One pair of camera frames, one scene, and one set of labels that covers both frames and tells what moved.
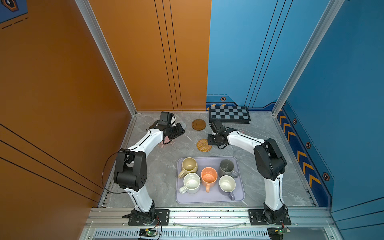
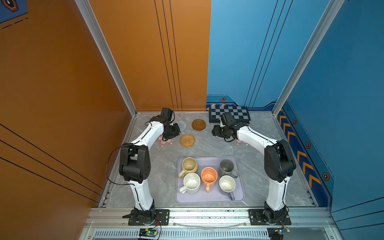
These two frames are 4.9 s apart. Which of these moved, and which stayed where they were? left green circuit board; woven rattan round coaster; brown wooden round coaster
Moved: woven rattan round coaster
Stayed: brown wooden round coaster; left green circuit board
